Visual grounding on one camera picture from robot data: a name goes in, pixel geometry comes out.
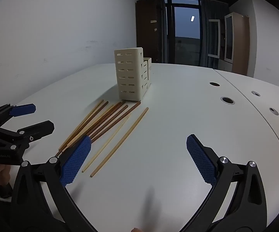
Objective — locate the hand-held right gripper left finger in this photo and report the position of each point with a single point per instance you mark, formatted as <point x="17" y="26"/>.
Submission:
<point x="76" y="159"/>

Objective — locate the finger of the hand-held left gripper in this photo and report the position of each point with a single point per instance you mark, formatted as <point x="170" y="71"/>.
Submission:
<point x="23" y="109"/>
<point x="40" y="128"/>

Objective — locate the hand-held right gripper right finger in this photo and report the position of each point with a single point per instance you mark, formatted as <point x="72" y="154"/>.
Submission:
<point x="199" y="154"/>

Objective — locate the bunch of wooden chopsticks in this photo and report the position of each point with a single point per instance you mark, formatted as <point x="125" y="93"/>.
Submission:
<point x="122" y="137"/>

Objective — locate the cream plastic utensil holder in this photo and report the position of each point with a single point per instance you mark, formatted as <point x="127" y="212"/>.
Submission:
<point x="129" y="77"/>

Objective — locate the person's right hand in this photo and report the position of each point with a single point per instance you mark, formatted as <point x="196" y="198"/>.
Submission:
<point x="135" y="230"/>

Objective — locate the metal ringed table grommet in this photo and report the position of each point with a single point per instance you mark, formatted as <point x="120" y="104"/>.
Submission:
<point x="227" y="100"/>
<point x="273" y="111"/>
<point x="256" y="93"/>

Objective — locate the light wood glass-door cabinet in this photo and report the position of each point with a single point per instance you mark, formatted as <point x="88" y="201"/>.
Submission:
<point x="239" y="43"/>

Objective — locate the grey blue curtain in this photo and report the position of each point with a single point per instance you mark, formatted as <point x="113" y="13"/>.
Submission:
<point x="169" y="33"/>
<point x="212" y="9"/>

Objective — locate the dark framed glass door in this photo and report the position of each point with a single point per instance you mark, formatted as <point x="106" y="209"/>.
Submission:
<point x="186" y="21"/>

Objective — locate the brown wooden cabinet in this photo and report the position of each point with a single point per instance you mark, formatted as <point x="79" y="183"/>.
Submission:
<point x="146" y="29"/>

